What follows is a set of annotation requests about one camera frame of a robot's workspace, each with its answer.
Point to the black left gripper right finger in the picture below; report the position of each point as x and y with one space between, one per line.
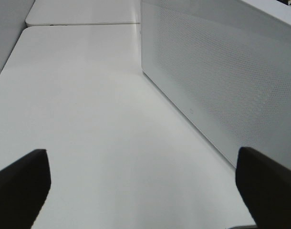
265 188

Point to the white microwave door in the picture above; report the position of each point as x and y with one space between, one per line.
226 65

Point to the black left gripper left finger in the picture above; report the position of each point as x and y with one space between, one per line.
24 186

